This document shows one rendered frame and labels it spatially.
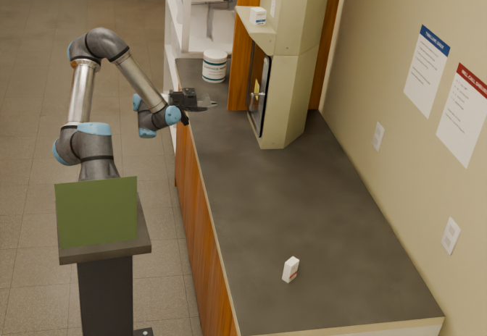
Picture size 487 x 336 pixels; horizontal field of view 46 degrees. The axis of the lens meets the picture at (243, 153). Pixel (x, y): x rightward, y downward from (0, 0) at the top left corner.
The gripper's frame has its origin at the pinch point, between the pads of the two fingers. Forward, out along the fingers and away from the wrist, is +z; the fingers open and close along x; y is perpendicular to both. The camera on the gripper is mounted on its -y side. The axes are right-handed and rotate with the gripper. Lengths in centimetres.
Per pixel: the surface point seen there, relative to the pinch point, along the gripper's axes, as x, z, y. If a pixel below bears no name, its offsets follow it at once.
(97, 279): -61, -51, -40
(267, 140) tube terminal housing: -5.5, 25.0, -15.4
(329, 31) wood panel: 31, 61, 23
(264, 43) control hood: -5.4, 18.2, 32.2
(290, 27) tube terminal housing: -5.4, 28.1, 39.3
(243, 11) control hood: 18.8, 13.9, 36.5
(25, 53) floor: 311, -122, -115
